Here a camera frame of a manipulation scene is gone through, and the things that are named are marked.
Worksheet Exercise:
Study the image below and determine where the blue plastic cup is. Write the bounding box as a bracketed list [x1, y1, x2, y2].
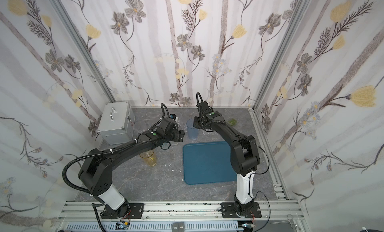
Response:
[187, 118, 199, 140]

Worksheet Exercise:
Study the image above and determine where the yellow plastic cup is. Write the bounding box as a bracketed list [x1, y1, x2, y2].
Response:
[140, 149, 157, 166]

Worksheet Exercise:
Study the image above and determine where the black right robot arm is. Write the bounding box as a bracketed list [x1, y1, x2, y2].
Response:
[194, 101, 261, 217]

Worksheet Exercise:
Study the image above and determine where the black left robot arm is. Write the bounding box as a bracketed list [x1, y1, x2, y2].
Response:
[78, 117, 185, 211]

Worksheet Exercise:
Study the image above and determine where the teal plastic tray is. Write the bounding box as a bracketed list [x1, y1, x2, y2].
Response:
[183, 141, 237, 185]

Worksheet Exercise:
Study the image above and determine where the small green block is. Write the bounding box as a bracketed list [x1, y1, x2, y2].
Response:
[228, 118, 237, 126]

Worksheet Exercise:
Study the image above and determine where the silver aluminium case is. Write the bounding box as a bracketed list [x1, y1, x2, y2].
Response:
[97, 101, 136, 145]

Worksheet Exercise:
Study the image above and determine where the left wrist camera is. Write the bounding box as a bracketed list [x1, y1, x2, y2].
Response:
[170, 113, 179, 122]

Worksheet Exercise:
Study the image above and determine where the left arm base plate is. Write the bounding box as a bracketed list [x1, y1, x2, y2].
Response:
[100, 203, 145, 220]

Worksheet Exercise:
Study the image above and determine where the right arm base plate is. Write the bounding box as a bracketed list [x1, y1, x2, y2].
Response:
[219, 202, 262, 219]

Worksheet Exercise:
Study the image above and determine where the aluminium mounting rail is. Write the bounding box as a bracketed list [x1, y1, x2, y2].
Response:
[52, 200, 310, 232]

